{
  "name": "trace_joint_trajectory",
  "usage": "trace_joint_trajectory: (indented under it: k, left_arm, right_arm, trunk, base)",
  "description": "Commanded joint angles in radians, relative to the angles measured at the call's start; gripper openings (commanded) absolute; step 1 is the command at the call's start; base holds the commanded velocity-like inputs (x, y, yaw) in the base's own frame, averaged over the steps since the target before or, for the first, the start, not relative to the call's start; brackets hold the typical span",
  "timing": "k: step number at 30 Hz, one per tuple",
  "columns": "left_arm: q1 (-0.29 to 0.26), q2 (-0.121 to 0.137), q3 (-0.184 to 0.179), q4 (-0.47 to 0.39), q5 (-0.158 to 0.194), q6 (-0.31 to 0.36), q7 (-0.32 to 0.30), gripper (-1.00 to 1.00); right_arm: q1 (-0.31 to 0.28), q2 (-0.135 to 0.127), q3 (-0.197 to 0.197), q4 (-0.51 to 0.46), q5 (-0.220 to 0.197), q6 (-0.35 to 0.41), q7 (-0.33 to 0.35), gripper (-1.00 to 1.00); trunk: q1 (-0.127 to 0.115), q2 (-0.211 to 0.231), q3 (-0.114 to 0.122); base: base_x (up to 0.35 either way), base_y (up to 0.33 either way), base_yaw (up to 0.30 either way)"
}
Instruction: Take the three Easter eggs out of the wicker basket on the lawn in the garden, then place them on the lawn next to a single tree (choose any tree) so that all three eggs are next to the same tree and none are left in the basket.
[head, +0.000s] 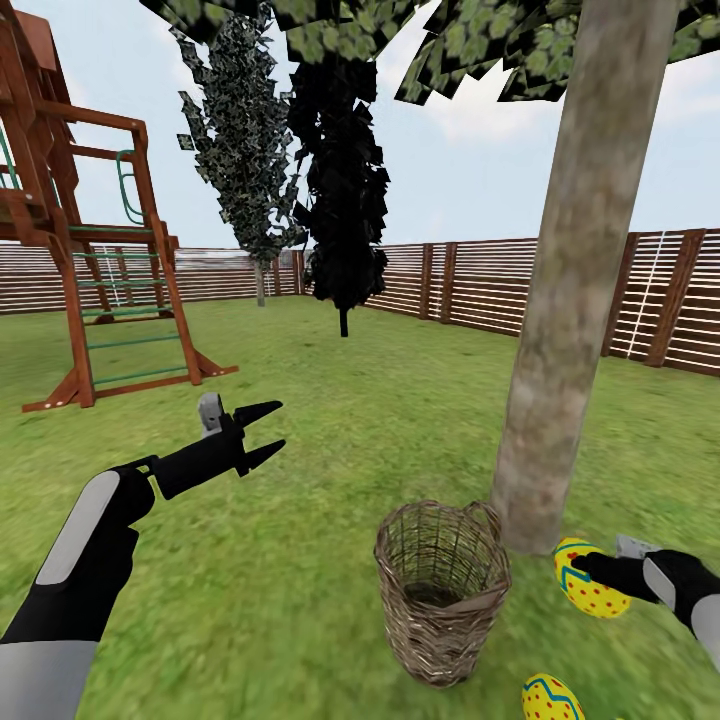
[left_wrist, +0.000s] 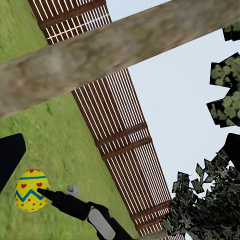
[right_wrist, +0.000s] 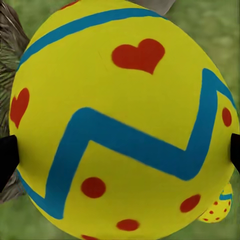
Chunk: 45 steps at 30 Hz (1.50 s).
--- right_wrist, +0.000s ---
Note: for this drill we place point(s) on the wicker basket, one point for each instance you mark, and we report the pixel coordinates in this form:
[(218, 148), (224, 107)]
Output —
[(11, 30)]

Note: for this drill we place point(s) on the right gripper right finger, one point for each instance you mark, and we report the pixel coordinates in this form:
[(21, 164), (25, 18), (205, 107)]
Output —
[(235, 150)]

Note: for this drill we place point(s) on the easter egg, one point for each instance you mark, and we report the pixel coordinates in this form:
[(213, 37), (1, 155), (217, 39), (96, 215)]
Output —
[(123, 123), (220, 208)]

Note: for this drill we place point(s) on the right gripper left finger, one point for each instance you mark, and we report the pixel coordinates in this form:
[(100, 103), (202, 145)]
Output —
[(9, 159)]

